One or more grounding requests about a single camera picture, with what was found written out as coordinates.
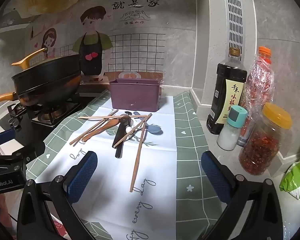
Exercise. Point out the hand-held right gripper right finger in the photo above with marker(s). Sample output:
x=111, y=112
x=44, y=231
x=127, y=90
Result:
x=215, y=177

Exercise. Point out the green checkered tablecloth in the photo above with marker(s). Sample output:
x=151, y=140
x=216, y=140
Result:
x=162, y=162

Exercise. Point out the blue spoon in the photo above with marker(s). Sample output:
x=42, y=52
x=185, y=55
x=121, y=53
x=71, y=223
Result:
x=153, y=129

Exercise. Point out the grey spoon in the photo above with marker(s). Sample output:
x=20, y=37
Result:
x=137, y=114

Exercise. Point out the chili flake jar yellow lid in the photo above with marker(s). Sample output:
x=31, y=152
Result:
x=260, y=150

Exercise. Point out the white vent grille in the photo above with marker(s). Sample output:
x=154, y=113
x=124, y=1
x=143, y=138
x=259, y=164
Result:
x=235, y=25

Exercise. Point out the glass pot lid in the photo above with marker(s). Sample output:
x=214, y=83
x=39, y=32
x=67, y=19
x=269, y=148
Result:
x=47, y=72

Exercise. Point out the dark soy sauce bottle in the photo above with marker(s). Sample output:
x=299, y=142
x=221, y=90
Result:
x=225, y=92

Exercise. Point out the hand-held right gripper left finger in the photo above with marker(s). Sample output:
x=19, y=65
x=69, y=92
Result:
x=82, y=177

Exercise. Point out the wooden spoon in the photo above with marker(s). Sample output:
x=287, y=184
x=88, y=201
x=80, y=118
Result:
x=107, y=127

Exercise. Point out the salt shaker with teal cap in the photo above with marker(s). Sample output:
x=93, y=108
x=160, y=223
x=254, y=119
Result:
x=230, y=135

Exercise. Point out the black spoon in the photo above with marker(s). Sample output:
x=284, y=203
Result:
x=120, y=142

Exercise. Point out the plastic bottle of dried chili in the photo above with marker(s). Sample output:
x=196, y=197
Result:
x=261, y=80

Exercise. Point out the green plastic bag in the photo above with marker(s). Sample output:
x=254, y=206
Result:
x=296, y=177

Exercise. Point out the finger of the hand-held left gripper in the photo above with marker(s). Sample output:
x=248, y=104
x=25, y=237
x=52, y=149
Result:
x=1, y=138

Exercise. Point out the purple plastic utensil holder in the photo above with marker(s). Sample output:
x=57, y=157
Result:
x=135, y=95

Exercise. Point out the cartoon wall poster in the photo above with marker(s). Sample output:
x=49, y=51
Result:
x=140, y=30

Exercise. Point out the white spoon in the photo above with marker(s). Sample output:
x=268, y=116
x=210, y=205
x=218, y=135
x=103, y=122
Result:
x=129, y=129

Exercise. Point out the wooden chopstick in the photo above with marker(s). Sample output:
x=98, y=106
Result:
x=139, y=156
x=136, y=129
x=90, y=131

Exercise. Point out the black glass gas stove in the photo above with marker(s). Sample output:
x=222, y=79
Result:
x=27, y=132

